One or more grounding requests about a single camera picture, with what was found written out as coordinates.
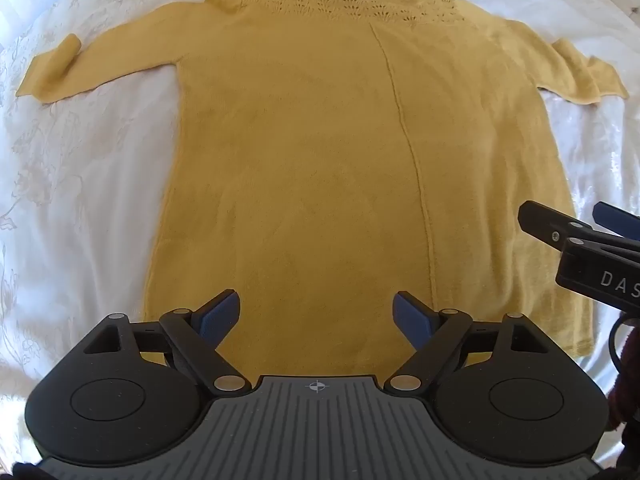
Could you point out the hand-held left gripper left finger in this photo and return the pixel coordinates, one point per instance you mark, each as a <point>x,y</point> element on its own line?
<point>220,312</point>

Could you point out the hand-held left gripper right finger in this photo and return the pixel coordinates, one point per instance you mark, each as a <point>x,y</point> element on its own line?
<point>412,312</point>

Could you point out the white floral bedspread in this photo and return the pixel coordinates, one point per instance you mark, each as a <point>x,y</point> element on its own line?
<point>75,185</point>

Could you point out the person's right forearm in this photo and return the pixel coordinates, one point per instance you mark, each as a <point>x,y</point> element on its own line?
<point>627,390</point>

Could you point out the yellow knit sweater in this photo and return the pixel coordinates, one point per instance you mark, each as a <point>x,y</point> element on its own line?
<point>325,160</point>

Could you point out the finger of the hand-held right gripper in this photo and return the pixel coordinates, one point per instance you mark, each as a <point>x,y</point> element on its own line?
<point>545,222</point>
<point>617,217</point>

